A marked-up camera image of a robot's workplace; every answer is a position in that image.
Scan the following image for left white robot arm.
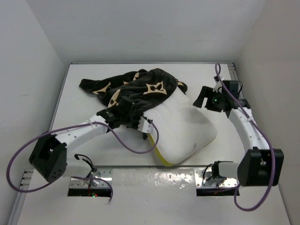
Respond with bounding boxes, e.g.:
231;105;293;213
29;97;154;183

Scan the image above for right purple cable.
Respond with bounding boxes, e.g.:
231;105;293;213
215;63;277;211

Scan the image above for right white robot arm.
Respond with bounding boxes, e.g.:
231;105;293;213
193;80;284;187

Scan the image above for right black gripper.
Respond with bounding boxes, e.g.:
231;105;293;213
194;86;226;113

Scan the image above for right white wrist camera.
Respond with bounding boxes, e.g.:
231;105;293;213
213;76;224;93

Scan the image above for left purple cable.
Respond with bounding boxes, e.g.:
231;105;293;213
6;119;160;202

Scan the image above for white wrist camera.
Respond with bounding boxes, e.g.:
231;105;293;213
213;76;224;93
137;116;154;134

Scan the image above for purple cable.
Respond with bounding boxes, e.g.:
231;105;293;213
6;119;160;202
215;63;277;211

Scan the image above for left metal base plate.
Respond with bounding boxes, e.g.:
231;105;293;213
69;169;113;189

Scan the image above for white foam front board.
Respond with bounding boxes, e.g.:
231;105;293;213
18;169;289;225

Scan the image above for black pillowcase with beige pattern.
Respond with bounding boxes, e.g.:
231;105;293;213
79;68;188;117

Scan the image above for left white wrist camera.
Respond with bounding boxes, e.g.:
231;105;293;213
137;116;154;134

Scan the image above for white pillow with yellow edge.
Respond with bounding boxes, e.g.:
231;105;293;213
144;88;218;166

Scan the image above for metal base plate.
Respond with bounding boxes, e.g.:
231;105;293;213
194;168;238;189
69;169;113;189

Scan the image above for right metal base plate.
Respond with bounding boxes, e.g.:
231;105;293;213
194;168;238;189

